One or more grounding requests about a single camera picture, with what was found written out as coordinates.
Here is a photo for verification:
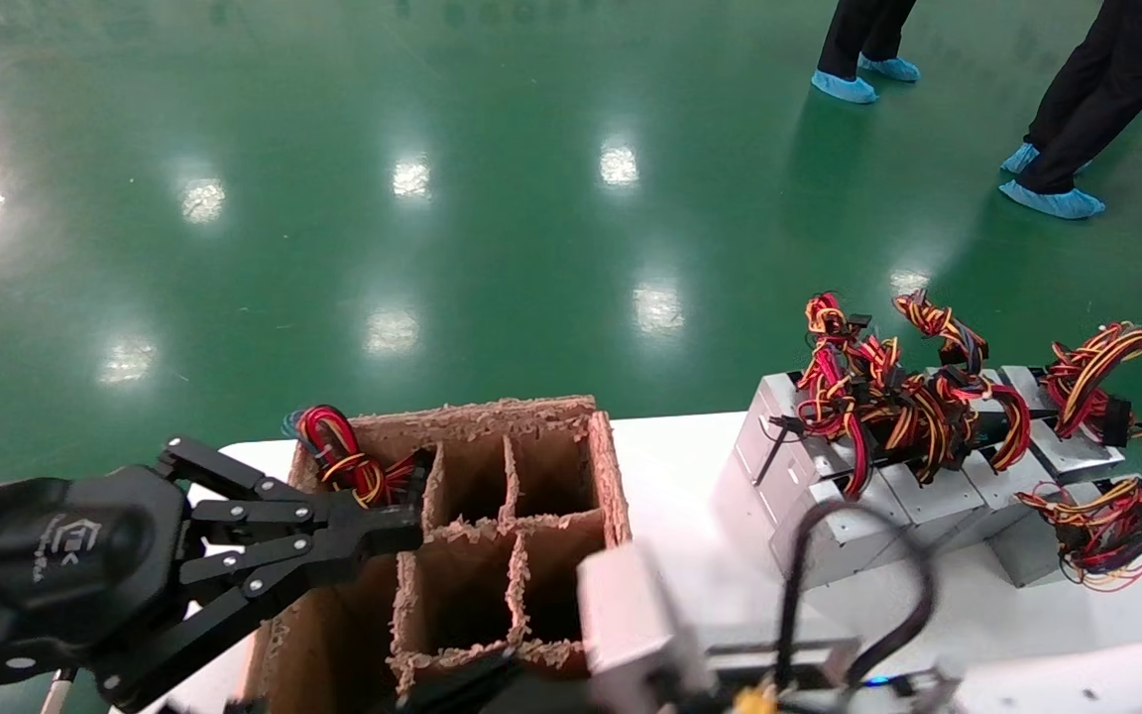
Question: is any brown cardboard divider box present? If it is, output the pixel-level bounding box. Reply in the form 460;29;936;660
239;397;631;714

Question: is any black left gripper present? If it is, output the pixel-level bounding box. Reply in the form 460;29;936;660
0;464;424;711

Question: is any person in black trousers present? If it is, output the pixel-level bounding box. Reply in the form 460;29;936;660
1017;0;1142;196
819;0;919;80

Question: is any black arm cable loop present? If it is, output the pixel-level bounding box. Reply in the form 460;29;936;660
777;499;937;690

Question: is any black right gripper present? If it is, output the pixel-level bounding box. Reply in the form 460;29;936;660
402;650;592;714

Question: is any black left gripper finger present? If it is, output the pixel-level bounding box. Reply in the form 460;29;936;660
157;436;424;537

